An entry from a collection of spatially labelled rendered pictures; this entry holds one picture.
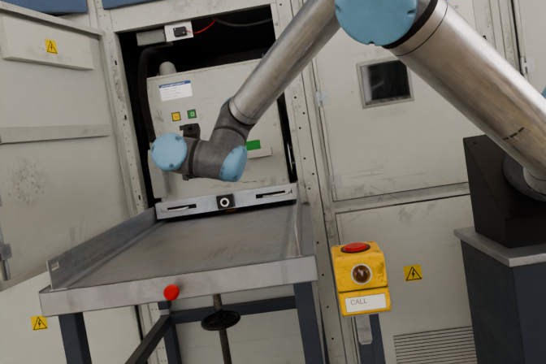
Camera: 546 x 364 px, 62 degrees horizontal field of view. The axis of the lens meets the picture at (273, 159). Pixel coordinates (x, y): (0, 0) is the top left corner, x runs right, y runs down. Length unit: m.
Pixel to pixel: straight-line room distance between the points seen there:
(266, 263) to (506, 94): 0.56
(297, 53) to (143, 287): 0.60
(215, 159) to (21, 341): 1.26
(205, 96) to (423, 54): 1.10
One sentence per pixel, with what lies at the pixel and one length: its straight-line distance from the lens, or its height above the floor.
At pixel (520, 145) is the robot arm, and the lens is 0.91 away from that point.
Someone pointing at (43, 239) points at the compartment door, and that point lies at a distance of 1.45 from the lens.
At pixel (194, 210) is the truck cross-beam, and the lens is 1.73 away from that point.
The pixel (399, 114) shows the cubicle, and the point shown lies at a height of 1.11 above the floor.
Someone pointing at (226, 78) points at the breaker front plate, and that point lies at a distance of 1.71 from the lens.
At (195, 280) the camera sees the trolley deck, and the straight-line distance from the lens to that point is 1.03.
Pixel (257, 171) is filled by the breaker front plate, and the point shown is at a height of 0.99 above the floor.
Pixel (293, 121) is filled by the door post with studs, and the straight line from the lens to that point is 1.63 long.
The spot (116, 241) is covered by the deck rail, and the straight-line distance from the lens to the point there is 1.45.
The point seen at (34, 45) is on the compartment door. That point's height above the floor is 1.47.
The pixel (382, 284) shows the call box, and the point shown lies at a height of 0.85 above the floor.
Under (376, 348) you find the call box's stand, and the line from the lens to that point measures 0.83.
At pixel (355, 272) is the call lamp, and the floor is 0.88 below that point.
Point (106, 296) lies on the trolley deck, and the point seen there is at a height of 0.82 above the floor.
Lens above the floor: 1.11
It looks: 3 degrees down
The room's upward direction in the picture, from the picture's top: 9 degrees counter-clockwise
